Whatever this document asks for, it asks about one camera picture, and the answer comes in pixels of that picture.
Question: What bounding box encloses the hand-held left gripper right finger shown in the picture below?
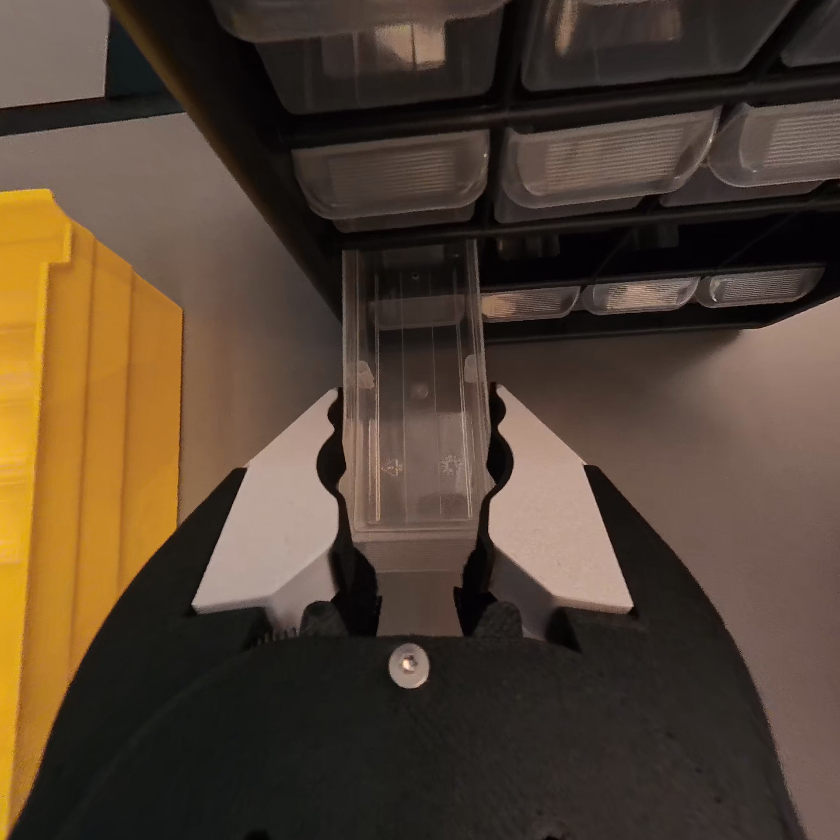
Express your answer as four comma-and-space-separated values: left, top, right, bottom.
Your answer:
456, 384, 634, 634

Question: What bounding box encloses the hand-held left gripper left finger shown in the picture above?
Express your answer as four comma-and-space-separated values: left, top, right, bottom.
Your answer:
192, 387, 378, 634

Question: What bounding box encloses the clear plastic drawer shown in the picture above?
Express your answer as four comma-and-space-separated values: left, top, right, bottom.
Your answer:
341, 239, 496, 572

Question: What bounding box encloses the black drawer cabinet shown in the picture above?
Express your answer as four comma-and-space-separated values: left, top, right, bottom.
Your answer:
108, 0, 840, 345

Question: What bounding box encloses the set of clear cabinet drawers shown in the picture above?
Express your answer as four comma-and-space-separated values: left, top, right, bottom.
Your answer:
210, 0, 840, 322

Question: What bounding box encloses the yellow plastic bin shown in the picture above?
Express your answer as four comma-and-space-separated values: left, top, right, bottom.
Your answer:
0, 189, 185, 815

